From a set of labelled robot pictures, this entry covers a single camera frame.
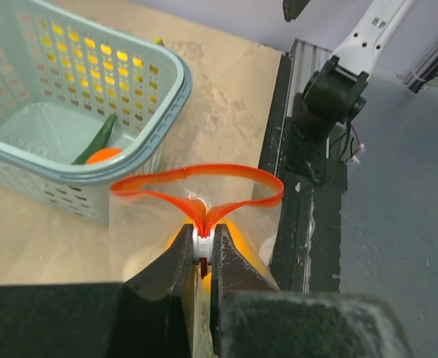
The green cucumber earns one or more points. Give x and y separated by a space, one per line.
98 142

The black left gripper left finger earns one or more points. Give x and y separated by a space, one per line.
149 315

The clear zip bag orange zipper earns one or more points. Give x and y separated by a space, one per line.
145 210

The orange fruit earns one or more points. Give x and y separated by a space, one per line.
243 245

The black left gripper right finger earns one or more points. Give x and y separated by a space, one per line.
249 317

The light blue plastic basket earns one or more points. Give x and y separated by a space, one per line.
42 130

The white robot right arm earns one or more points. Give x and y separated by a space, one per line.
349 67

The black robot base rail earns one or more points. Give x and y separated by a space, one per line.
306 253

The yellow banana bunch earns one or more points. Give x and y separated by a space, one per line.
103 75

